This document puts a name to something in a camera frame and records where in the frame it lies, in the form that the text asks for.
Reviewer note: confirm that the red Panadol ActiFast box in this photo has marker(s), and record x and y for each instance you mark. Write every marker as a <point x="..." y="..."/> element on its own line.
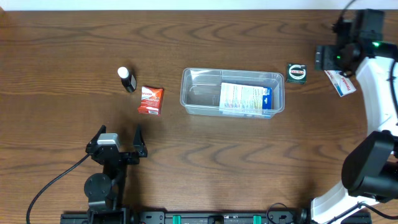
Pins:
<point x="151" y="100"/>

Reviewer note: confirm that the white blue Panadol box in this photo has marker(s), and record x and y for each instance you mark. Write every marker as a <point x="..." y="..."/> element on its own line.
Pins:
<point x="342" y="85"/>

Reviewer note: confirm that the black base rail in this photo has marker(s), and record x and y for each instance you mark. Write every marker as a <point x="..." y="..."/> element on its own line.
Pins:
<point x="183" y="218"/>

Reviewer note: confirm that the dark green Zam-Buk box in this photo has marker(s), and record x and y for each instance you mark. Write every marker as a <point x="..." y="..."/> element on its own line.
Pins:
<point x="296" y="73"/>

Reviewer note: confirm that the dark bottle white cap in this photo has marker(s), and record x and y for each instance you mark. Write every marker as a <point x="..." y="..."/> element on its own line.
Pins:
<point x="127" y="79"/>

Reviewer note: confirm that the white blue medicine box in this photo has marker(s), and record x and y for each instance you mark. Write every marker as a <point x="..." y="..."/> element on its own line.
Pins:
<point x="245" y="99"/>

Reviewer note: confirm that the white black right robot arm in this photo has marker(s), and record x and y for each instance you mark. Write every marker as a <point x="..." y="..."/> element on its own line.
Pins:
<point x="367" y="176"/>

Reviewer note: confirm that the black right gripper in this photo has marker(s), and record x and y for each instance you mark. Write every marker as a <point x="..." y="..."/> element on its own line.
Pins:
<point x="323" y="57"/>

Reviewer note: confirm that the clear plastic container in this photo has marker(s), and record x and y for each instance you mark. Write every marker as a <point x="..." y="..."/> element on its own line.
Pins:
<point x="201" y="87"/>

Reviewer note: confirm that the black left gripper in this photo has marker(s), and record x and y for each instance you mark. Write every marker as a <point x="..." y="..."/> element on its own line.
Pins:
<point x="140" y="148"/>

